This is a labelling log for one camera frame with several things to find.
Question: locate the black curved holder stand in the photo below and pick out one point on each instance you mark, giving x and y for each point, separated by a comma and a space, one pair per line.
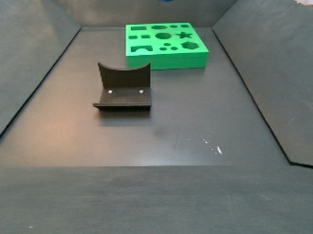
126, 88

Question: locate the green shape sorter box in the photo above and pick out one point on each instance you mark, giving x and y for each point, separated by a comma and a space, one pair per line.
166, 45

